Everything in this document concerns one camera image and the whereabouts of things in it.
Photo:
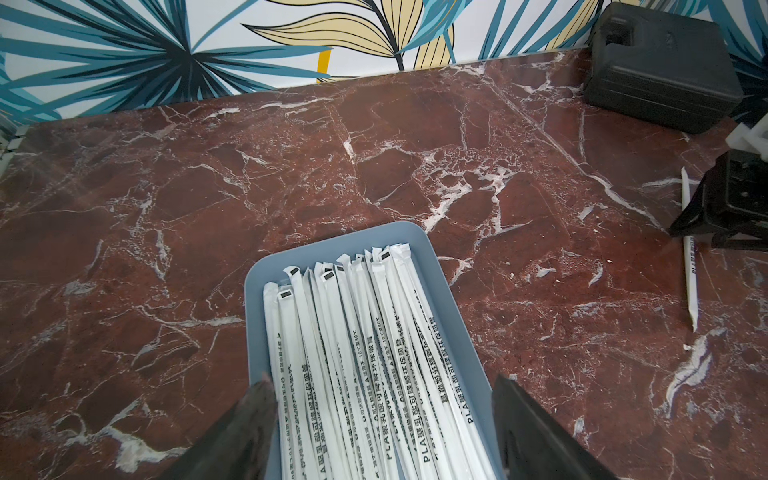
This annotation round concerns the blue plastic storage tray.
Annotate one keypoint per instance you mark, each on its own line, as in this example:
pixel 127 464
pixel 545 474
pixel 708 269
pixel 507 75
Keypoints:
pixel 365 383

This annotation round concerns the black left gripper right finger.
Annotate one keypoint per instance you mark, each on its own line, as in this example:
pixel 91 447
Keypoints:
pixel 532 444

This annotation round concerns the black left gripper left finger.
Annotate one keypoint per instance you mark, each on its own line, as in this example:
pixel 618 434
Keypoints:
pixel 237 446

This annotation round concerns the long white wrapped straw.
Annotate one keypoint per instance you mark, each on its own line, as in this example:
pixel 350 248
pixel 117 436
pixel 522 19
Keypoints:
pixel 689 258

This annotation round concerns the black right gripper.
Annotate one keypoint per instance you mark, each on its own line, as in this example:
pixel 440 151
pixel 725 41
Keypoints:
pixel 729 204

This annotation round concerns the white wrapped straw in tray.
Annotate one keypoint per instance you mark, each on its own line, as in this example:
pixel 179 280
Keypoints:
pixel 463 444

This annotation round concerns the black box with antenna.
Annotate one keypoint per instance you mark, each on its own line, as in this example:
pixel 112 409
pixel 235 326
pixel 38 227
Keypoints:
pixel 661 67

